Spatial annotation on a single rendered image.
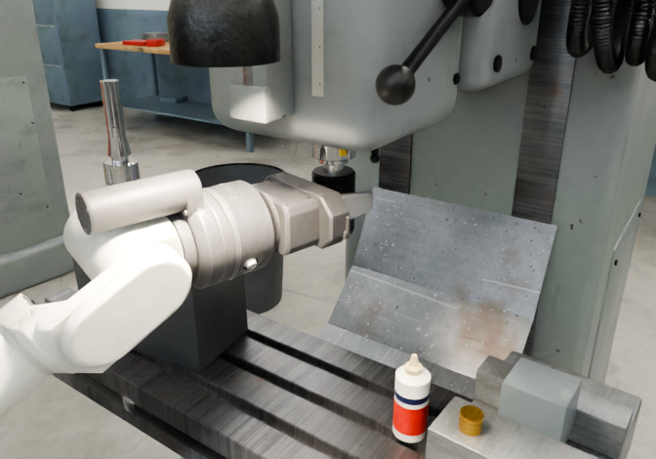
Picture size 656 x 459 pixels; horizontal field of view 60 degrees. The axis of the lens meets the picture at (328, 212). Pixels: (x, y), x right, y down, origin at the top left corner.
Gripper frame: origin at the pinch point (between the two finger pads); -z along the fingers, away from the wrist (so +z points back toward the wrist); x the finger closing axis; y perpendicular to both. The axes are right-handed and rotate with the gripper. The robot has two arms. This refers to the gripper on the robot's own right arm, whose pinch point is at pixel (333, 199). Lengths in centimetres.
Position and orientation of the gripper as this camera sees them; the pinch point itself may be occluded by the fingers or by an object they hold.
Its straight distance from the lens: 62.4
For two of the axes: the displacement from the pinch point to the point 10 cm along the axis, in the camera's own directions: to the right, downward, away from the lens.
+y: 0.0, 9.3, 3.7
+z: -7.6, 2.4, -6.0
